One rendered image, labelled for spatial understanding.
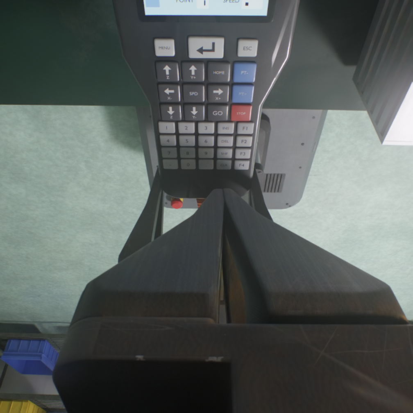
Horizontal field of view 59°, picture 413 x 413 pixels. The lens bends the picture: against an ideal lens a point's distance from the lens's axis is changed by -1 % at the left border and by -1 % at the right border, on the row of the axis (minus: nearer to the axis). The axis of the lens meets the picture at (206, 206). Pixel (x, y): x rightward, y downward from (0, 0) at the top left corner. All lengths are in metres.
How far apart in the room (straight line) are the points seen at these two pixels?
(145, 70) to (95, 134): 1.25
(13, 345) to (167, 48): 3.03
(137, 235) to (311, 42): 0.24
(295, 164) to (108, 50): 0.86
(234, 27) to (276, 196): 1.08
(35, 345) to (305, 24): 2.93
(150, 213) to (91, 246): 1.81
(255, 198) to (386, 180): 1.48
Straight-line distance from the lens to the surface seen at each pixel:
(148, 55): 0.21
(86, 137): 1.47
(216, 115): 0.22
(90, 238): 2.00
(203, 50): 0.20
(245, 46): 0.20
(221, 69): 0.21
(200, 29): 0.20
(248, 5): 0.19
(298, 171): 1.18
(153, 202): 0.26
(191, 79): 0.21
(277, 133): 1.06
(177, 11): 0.19
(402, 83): 0.30
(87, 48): 0.38
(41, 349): 3.07
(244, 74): 0.21
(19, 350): 3.13
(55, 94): 0.42
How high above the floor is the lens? 1.08
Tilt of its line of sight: 40 degrees down
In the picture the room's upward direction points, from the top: 179 degrees counter-clockwise
